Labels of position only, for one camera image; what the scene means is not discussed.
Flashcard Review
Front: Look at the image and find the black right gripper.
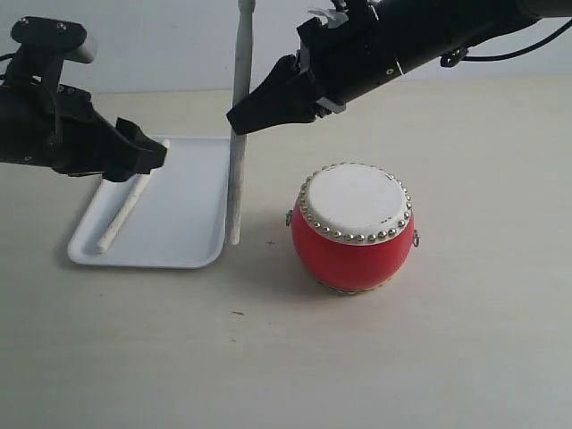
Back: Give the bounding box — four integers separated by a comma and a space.
240, 1, 402, 135

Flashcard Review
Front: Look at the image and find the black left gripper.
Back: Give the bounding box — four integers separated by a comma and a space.
1, 83, 168, 183

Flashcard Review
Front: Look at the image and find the wooden drumstick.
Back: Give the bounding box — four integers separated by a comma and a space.
96, 139, 172, 254
226, 0, 257, 245

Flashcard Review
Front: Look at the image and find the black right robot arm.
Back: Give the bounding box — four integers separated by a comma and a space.
227, 0, 571, 135

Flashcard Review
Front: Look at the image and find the small red drum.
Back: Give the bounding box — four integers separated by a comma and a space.
288, 163, 420, 295

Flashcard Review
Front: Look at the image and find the white rectangular plastic tray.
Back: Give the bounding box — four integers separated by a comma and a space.
67, 136, 230, 269

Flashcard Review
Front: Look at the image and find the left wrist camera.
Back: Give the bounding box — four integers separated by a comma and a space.
4, 15, 97, 91

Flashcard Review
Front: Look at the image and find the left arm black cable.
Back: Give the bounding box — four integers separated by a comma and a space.
0, 51, 19, 86

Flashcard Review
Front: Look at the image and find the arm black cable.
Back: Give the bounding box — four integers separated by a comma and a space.
0, 51, 19, 86
440, 13, 572, 69

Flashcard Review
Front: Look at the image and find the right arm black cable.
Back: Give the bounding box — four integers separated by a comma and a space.
440, 13, 572, 69

